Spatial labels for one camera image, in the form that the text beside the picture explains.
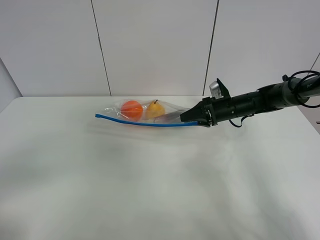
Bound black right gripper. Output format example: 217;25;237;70
180;97;218;127

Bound clear zip bag blue seal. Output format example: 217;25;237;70
95;99;198;128

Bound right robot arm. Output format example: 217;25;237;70
180;70;320;128

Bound dark purple eggplant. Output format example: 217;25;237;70
154;111;182;124

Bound yellow pear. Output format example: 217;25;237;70
145;99;166;119

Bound orange fruit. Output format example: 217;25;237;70
120;100;144;122

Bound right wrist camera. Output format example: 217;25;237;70
209;78;231;99

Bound black right camera cable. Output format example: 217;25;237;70
228;114;253;128

